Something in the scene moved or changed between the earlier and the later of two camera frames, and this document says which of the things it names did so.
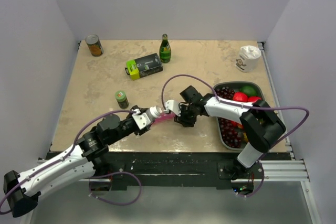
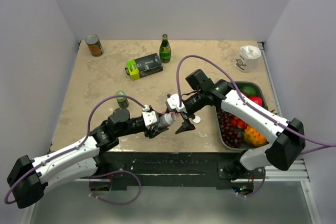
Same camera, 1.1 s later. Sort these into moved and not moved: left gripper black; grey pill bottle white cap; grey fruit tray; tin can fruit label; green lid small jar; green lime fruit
Moved: left gripper black; grey pill bottle white cap
Not moved: green lime fruit; green lid small jar; grey fruit tray; tin can fruit label
